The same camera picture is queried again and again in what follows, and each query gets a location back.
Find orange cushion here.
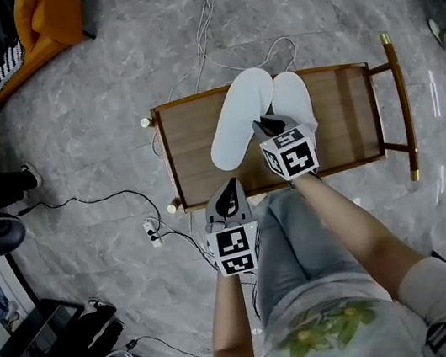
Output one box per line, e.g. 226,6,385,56
9,0,56,55

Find black cable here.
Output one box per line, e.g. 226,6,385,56
125,325,213,357
16,172,218,301

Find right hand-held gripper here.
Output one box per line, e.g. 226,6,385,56
251,107,321,187

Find light blue jeans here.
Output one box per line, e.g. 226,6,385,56
236,173,394,330

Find white cable bundle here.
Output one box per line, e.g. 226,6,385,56
148,0,263,103

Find wooden serving cart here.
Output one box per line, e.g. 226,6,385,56
132,30,424,227

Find grey shoulder strap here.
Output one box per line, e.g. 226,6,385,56
419,322,446,357

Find white power strip black plugs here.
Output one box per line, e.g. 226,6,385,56
142,216,164,250

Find person's right forearm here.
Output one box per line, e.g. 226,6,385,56
290,156,433,316

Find orange sofa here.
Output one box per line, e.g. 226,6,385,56
0,0,105,137

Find person's left forearm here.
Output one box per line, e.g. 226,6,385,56
195,270,258,357

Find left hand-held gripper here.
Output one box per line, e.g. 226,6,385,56
197,175,266,279

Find white slipper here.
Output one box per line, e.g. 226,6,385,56
197,64,288,174
266,67,323,156

